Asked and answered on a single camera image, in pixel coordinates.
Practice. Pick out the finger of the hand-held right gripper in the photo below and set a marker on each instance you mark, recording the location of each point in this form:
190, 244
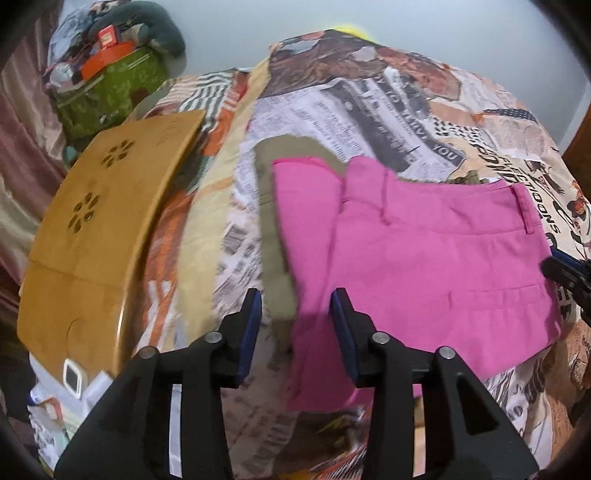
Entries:
565, 274

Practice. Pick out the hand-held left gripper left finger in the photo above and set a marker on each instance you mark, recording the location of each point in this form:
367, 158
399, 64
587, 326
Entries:
247, 332

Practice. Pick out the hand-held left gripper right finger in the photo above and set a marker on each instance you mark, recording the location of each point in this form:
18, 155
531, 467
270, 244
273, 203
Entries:
344, 332

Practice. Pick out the pink pants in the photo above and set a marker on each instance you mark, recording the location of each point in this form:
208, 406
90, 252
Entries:
415, 258

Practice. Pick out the olive green pants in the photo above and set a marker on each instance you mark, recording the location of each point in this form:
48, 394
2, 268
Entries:
277, 258

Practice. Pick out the wooden door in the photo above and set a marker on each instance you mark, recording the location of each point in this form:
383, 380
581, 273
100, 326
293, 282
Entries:
579, 147

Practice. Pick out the wooden lap board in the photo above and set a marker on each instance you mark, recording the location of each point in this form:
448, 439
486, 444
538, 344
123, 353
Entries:
92, 258

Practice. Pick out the small white device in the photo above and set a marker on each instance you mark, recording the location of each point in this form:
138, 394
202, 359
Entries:
74, 378

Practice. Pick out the printed blanket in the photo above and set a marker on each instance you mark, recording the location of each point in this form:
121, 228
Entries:
369, 92

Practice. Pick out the green patterned bag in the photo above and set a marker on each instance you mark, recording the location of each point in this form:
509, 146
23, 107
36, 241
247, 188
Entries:
111, 97

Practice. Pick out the pink brown curtain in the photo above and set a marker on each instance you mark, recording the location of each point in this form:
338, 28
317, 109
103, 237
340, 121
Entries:
23, 138

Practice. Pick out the yellow pillow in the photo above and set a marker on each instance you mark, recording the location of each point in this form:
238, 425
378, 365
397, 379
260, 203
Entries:
353, 30

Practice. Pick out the orange container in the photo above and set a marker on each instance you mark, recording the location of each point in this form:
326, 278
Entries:
108, 60

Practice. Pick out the grey neck pillow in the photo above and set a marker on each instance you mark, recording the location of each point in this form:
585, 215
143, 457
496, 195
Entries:
161, 27

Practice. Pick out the small red box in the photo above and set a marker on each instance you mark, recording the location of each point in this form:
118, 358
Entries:
107, 38

